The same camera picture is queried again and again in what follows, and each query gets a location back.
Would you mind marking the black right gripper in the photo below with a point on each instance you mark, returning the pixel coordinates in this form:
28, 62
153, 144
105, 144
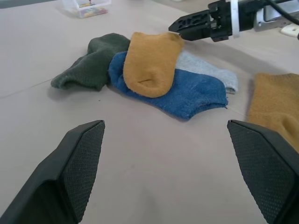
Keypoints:
220, 21

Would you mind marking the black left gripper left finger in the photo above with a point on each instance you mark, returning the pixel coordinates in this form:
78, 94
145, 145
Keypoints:
70, 168

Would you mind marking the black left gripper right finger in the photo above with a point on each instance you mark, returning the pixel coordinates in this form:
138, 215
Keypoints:
266, 168

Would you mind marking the mustard yellow sock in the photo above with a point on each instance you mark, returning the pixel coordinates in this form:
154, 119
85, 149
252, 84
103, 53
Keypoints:
275, 105
151, 65

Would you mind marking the light grey sock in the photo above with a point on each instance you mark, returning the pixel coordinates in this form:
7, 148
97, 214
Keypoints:
210, 72

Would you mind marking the blue sock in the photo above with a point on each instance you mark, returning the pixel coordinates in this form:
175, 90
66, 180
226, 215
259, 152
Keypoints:
187, 93

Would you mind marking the dark green sock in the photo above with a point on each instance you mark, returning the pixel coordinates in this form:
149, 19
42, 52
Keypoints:
93, 65

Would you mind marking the clear plastic box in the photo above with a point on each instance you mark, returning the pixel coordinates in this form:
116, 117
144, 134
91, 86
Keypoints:
87, 8

